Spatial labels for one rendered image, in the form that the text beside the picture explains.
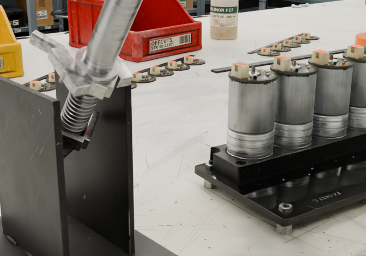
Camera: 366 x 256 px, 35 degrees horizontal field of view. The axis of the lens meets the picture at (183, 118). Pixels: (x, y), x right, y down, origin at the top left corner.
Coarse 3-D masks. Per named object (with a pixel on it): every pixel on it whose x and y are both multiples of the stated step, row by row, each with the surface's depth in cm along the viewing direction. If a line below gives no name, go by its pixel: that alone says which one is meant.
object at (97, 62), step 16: (112, 0) 18; (128, 0) 18; (112, 16) 18; (128, 16) 18; (96, 32) 19; (112, 32) 19; (128, 32) 19; (80, 48) 21; (96, 48) 19; (112, 48) 19; (80, 64) 20; (96, 64) 20; (112, 64) 20; (96, 80) 20; (112, 80) 20; (80, 96) 21; (64, 112) 22; (80, 112) 21; (64, 128) 22; (80, 128) 22
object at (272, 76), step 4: (260, 72) 30; (264, 72) 30; (268, 72) 30; (272, 72) 30; (228, 76) 30; (232, 76) 29; (252, 76) 29; (256, 76) 29; (260, 76) 29; (268, 76) 29; (272, 76) 29; (276, 76) 29; (236, 80) 29; (240, 80) 29; (244, 80) 29; (248, 80) 28; (252, 80) 28; (256, 80) 28; (260, 80) 29; (264, 80) 29; (268, 80) 29; (272, 80) 29
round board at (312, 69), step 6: (270, 66) 31; (306, 66) 31; (312, 66) 31; (276, 72) 30; (282, 72) 30; (288, 72) 30; (294, 72) 30; (300, 72) 30; (306, 72) 30; (312, 72) 30
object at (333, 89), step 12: (336, 60) 32; (324, 72) 32; (336, 72) 31; (348, 72) 32; (324, 84) 32; (336, 84) 32; (348, 84) 32; (324, 96) 32; (336, 96) 32; (348, 96) 32; (324, 108) 32; (336, 108) 32; (348, 108) 33; (324, 120) 32; (336, 120) 32; (312, 132) 33; (324, 132) 33; (336, 132) 33
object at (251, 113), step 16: (240, 96) 29; (256, 96) 29; (272, 96) 29; (240, 112) 29; (256, 112) 29; (272, 112) 30; (240, 128) 29; (256, 128) 29; (272, 128) 30; (240, 144) 30; (256, 144) 30; (272, 144) 30
